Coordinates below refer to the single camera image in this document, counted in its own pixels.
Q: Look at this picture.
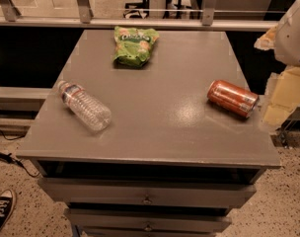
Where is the green rice chip bag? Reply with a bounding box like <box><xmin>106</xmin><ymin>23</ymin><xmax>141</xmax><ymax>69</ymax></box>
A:
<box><xmin>113</xmin><ymin>26</ymin><xmax>159</xmax><ymax>68</ymax></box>

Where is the grey drawer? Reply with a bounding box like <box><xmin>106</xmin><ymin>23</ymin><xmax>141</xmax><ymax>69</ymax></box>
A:
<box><xmin>65</xmin><ymin>208</ymin><xmax>231</xmax><ymax>233</ymax></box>
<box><xmin>38</xmin><ymin>178</ymin><xmax>256</xmax><ymax>208</ymax></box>

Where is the black office chair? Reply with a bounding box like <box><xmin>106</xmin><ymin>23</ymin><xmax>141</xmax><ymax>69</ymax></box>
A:
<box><xmin>119</xmin><ymin>0</ymin><xmax>151</xmax><ymax>20</ymax></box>

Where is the clear plastic water bottle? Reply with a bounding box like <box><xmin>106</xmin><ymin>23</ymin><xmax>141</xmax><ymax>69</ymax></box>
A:
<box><xmin>57</xmin><ymin>81</ymin><xmax>112</xmax><ymax>132</ymax></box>

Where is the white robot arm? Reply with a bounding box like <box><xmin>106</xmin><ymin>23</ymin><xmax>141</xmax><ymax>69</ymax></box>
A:
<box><xmin>254</xmin><ymin>0</ymin><xmax>300</xmax><ymax>131</ymax></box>

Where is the grey drawer cabinet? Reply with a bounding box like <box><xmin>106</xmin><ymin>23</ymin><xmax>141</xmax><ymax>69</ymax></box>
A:
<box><xmin>18</xmin><ymin>30</ymin><xmax>280</xmax><ymax>237</ymax></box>

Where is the upper grey drawer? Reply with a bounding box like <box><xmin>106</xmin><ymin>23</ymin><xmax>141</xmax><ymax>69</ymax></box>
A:
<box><xmin>38</xmin><ymin>178</ymin><xmax>256</xmax><ymax>208</ymax></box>

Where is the black white sneaker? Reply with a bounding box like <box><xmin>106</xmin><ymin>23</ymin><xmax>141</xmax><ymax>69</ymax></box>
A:
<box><xmin>0</xmin><ymin>189</ymin><xmax>16</xmax><ymax>232</ymax></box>

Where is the metal railing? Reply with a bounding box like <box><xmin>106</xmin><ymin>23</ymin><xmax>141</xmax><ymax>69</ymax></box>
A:
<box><xmin>0</xmin><ymin>0</ymin><xmax>275</xmax><ymax>32</ymax></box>

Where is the orange soda can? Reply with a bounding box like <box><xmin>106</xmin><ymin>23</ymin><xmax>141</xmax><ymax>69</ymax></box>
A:
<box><xmin>207</xmin><ymin>80</ymin><xmax>260</xmax><ymax>119</ymax></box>

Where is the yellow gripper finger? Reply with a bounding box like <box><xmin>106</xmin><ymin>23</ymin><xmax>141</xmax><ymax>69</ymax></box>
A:
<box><xmin>262</xmin><ymin>66</ymin><xmax>300</xmax><ymax>126</ymax></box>
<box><xmin>254</xmin><ymin>26</ymin><xmax>277</xmax><ymax>50</ymax></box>

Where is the lower grey drawer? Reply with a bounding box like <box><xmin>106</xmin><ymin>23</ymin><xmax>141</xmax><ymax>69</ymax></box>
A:
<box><xmin>65</xmin><ymin>208</ymin><xmax>231</xmax><ymax>233</ymax></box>

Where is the black power adapter cable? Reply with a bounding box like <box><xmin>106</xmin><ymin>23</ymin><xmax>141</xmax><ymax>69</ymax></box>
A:
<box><xmin>0</xmin><ymin>148</ymin><xmax>41</xmax><ymax>179</ymax></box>

